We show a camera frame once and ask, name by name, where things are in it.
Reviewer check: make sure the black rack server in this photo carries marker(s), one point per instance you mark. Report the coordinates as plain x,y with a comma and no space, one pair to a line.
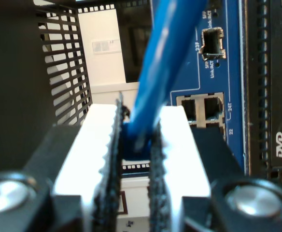
281,96

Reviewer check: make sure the black rack frame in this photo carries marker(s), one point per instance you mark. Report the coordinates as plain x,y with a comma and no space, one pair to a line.
22,96

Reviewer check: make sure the blue network switch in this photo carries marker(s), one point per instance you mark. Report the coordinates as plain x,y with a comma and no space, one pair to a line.
218,79

